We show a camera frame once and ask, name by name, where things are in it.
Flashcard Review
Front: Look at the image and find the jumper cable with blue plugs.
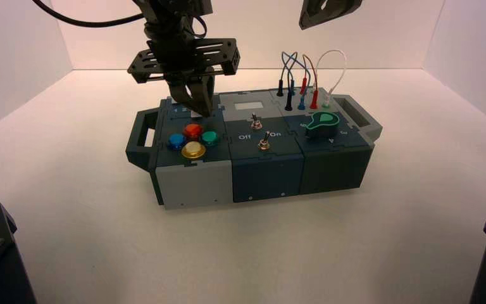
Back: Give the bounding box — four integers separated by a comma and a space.
281, 51, 307, 111

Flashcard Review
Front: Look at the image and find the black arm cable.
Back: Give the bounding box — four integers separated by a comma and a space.
32, 0, 146, 29

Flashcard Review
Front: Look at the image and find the teal round push button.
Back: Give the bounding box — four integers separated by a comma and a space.
200, 130, 221, 148

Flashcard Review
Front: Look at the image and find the jumper cable with red plugs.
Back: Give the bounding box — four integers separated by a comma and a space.
299, 53, 320, 110

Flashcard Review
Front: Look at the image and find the white jumper cable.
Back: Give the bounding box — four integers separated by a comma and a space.
311, 49, 347, 108

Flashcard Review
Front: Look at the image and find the blue round push button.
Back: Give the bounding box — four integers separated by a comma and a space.
166, 134, 188, 151

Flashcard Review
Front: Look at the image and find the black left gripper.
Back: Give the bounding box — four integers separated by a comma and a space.
127, 29, 242, 118

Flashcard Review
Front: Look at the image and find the orange round push button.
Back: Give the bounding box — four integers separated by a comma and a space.
183, 123, 204, 141

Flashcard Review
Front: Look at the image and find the green rotary selector knob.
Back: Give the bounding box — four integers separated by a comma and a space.
304, 111, 341, 140

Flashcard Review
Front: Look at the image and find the grey and blue control box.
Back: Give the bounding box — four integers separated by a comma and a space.
125, 87, 383, 210

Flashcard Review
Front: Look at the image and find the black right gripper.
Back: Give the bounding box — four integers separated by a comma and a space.
299, 0, 364, 30

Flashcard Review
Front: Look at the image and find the yellow round push button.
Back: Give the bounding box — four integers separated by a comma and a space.
181, 141, 206, 160

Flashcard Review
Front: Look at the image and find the jumper cable with black plugs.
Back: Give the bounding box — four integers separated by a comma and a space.
276, 51, 299, 112

